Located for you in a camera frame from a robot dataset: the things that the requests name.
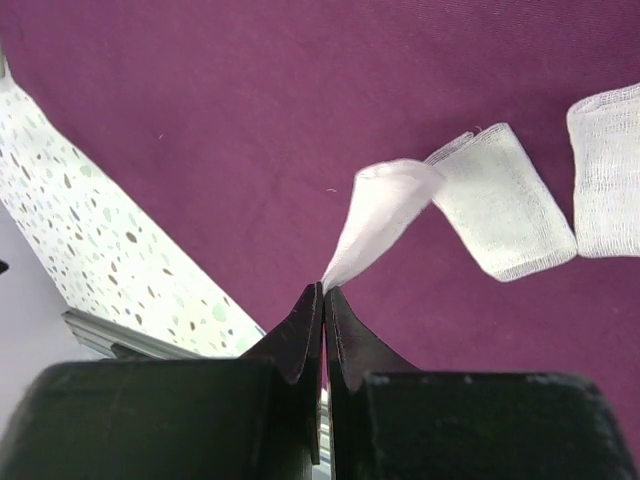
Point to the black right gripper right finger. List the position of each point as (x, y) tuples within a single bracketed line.
[(392, 420)]

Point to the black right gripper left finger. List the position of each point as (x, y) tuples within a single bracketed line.
[(253, 417)]

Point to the white gauze pad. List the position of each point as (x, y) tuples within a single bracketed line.
[(499, 206), (604, 136), (386, 198)]

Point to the purple cloth mat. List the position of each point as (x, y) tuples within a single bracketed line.
[(238, 126)]

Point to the aluminium table edge rail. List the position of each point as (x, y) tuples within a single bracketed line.
[(117, 341)]

